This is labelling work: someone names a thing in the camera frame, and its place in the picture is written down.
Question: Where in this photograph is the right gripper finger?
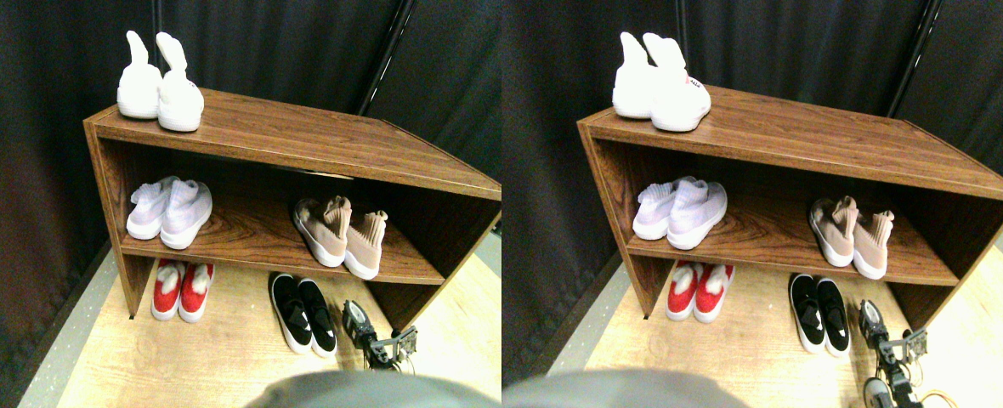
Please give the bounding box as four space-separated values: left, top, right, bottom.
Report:
342 299 377 343
858 299 892 345

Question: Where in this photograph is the black shoe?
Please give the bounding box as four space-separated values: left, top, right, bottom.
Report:
297 278 338 358
816 278 852 358
789 273 827 354
269 272 314 355

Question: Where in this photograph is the beige shoe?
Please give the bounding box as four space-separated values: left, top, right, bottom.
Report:
809 196 860 269
852 211 895 281
292 196 353 269
344 211 389 281

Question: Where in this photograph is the brown shoe rack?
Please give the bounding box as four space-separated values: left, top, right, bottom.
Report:
83 87 502 331
577 85 1003 331

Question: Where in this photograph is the lilac shoe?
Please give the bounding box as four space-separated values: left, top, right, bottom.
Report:
632 180 688 241
126 177 179 241
666 179 728 251
160 179 213 251

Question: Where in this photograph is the white shoe with red mark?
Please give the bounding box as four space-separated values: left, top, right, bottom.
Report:
156 32 206 133
643 32 712 133

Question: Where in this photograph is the black bracket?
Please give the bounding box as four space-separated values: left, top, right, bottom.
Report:
378 326 418 358

